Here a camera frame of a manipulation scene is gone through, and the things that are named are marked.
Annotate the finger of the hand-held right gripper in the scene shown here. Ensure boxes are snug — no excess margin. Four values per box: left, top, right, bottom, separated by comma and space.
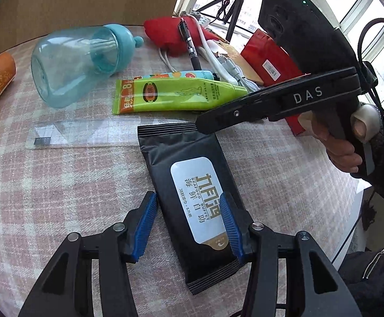
195, 88, 282, 136

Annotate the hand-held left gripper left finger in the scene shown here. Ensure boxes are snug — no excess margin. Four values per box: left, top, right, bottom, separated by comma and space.
18, 192, 158, 317

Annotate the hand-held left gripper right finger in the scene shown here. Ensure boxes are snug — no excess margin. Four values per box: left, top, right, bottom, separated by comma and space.
220, 193, 362, 317

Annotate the red-sided cardboard box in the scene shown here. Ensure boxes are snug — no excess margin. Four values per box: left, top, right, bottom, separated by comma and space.
240, 29, 313, 137

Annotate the black wet wipes packet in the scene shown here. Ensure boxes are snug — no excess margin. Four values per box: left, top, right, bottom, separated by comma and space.
137, 122, 256, 296

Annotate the blue transparent plastic bottle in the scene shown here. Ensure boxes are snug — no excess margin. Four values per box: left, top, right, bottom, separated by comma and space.
31, 24, 144, 109

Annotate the person's right hand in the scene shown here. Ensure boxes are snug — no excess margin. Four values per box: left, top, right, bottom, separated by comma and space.
299, 103, 383, 173

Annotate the small colourful tube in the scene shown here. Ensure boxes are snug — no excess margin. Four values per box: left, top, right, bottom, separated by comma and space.
144, 69, 219, 82

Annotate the green tube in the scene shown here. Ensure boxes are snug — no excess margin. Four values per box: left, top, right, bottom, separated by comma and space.
112, 77, 249, 116

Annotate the black tripod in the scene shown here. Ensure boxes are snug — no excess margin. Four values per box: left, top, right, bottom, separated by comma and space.
224, 0, 250, 42

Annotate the white charger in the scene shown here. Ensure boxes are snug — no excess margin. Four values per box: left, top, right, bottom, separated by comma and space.
207, 40, 227, 57

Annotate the black pen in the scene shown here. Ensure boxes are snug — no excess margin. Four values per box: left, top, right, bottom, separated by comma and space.
178, 18, 203, 71

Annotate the red cloth pouch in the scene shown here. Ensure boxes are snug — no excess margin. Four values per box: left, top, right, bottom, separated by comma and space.
143, 16, 222, 57

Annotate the clear plastic ruler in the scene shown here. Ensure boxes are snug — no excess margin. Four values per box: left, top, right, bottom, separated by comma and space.
25, 119, 141, 150

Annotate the person's dark jacket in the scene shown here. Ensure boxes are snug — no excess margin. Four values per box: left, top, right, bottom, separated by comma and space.
339, 247, 384, 317

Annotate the wooden back board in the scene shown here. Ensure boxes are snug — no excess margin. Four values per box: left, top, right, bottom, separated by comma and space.
0, 0, 193, 63

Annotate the white charging cable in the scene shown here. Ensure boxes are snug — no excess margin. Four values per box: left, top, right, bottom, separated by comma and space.
158, 48, 265, 93

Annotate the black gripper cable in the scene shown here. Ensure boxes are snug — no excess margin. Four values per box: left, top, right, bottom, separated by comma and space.
357, 18, 384, 123

